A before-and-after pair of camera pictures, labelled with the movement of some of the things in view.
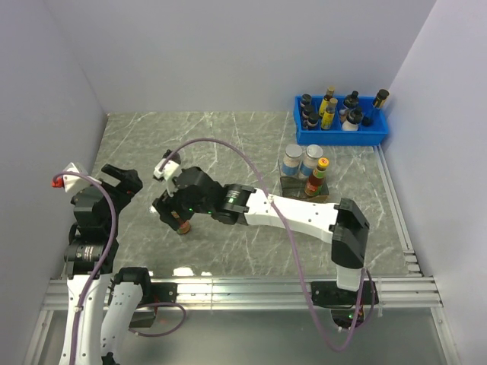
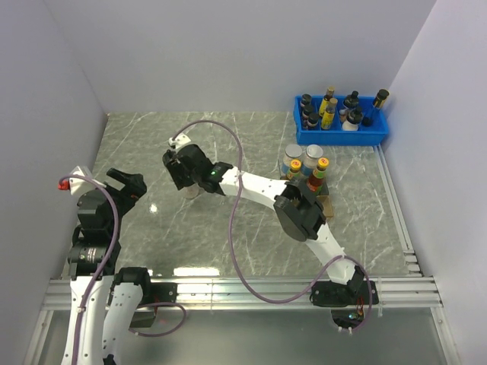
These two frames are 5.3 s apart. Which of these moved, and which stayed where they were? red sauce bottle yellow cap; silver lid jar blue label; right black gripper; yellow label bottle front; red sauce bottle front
Moved: red sauce bottle front; right black gripper
Stayed: silver lid jar blue label; red sauce bottle yellow cap; yellow label bottle front
